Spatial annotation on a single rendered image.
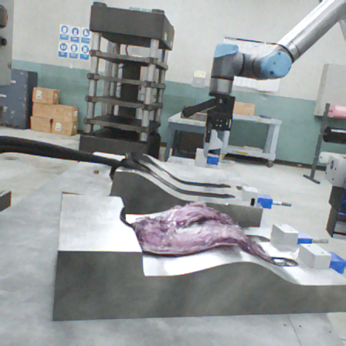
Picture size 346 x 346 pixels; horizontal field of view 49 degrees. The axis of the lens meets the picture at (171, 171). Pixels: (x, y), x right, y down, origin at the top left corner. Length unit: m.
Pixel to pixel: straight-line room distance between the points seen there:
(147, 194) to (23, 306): 0.43
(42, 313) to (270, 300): 0.36
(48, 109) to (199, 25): 3.28
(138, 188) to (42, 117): 6.90
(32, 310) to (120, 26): 4.57
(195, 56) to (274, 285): 6.96
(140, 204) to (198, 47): 6.67
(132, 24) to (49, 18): 3.48
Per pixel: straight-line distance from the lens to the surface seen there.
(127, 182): 0.94
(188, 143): 6.80
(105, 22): 5.07
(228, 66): 1.23
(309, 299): 0.72
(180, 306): 0.62
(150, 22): 4.95
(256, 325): 0.66
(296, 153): 7.71
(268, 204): 1.01
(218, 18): 7.59
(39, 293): 0.67
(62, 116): 7.65
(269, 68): 1.13
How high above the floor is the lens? 1.14
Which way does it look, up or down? 12 degrees down
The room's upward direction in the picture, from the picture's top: 8 degrees clockwise
